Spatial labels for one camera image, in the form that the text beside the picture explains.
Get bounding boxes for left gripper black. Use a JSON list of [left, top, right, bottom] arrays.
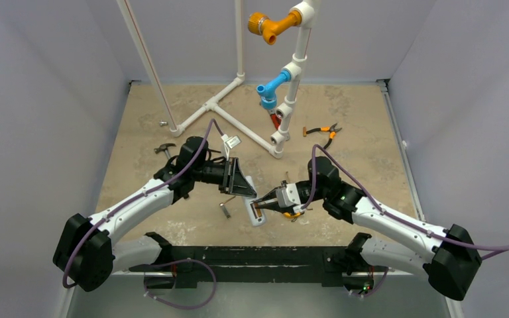
[[192, 156, 256, 197]]

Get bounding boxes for orange AAA battery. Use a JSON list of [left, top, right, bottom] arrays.
[[253, 207, 263, 222]]

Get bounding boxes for white remote control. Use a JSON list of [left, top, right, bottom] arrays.
[[241, 176, 267, 227]]

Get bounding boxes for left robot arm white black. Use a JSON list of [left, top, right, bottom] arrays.
[[52, 134, 257, 292]]

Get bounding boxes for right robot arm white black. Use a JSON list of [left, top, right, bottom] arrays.
[[251, 156, 482, 301]]

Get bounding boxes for yellow tape measure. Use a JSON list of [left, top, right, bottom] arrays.
[[283, 211, 305, 220]]

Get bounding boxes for silver allen key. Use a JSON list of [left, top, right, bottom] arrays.
[[219, 196, 235, 219]]

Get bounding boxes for small hammer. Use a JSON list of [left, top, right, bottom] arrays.
[[153, 142, 176, 160]]

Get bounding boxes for blue pipe fitting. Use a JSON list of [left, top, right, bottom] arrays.
[[256, 70, 292, 110]]

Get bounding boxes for orange pipe fitting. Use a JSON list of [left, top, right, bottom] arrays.
[[247, 10, 302, 45]]

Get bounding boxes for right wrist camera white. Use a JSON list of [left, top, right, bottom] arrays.
[[275, 184, 302, 208]]

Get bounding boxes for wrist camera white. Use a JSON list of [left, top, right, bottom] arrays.
[[275, 184, 302, 208], [221, 134, 241, 160]]

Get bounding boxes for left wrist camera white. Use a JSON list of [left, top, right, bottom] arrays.
[[221, 134, 241, 160]]

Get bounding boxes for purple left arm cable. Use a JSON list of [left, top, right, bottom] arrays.
[[62, 118, 225, 290]]

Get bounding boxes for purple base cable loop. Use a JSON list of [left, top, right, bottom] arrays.
[[143, 259, 219, 311]]

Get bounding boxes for orange handled pliers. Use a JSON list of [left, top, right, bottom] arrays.
[[302, 123, 342, 150]]

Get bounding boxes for aluminium rail frame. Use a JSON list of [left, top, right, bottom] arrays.
[[376, 79, 427, 221]]

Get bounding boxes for white PVC pipe frame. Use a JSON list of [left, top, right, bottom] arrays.
[[117, 1, 321, 159]]

